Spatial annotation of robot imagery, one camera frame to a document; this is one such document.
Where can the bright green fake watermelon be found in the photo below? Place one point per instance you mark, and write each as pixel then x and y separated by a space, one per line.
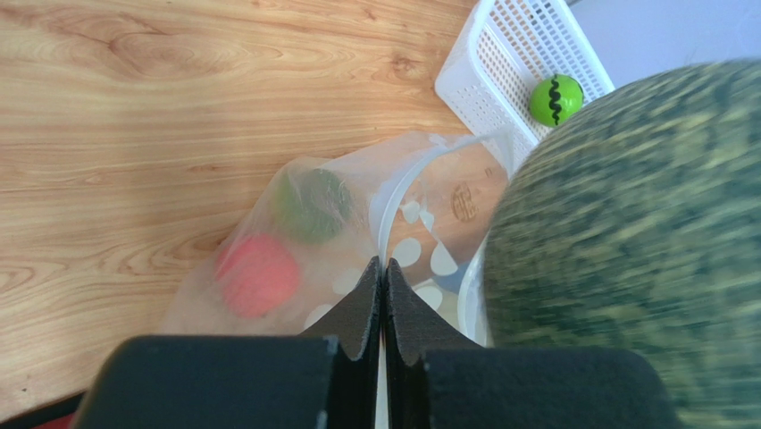
pixel 554 100

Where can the dark green fake melon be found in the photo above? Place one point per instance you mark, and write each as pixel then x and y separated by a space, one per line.
pixel 636 225

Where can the folded red black cloth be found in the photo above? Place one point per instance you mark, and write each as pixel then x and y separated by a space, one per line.
pixel 59 414

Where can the small green fake vegetable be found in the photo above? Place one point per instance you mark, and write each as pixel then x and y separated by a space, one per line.
pixel 311 206

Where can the clear zip top bag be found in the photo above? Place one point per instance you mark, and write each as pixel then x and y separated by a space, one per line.
pixel 422 199

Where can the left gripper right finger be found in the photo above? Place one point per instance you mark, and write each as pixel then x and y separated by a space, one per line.
pixel 438 378

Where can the white plastic basket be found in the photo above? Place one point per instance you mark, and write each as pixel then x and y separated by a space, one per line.
pixel 506 49

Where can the red fake tomato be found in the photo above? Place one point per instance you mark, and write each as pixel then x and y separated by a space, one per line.
pixel 257 274

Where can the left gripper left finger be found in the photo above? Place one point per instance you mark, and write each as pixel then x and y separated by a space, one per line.
pixel 325 377

